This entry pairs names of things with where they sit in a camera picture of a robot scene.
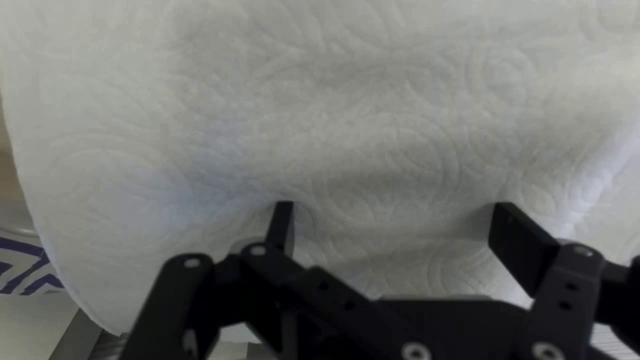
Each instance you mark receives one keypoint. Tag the small patterned bowl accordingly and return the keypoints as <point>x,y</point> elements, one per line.
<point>22,262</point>

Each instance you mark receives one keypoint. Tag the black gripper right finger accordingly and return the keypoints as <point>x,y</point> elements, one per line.
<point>573,292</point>

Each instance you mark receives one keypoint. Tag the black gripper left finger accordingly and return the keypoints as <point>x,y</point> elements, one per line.
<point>221,292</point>

